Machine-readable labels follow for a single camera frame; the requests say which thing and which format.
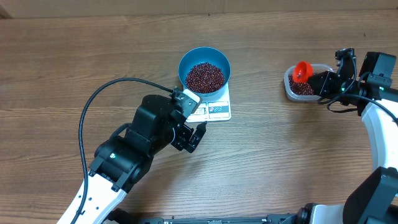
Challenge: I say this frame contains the orange measuring scoop blue handle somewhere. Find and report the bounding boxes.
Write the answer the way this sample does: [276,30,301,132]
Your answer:
[292,61,313,83]

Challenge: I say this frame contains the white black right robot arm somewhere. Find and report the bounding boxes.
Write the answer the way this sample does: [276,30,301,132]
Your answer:
[296,48,397,224]

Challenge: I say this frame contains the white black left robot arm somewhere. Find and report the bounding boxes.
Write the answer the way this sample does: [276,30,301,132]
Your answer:
[59,91,206,223]

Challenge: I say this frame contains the white digital kitchen scale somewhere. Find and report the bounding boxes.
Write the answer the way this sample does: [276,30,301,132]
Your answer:
[187,84,232,123]

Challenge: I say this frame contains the red beans in bowl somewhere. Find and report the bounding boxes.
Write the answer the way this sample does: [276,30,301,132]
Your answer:
[185,62,225,94]

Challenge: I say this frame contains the clear plastic container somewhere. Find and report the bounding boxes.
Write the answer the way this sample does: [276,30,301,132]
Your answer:
[284,65,320,103]

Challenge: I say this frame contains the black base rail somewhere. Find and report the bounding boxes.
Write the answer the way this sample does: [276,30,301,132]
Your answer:
[107,208,312,224]

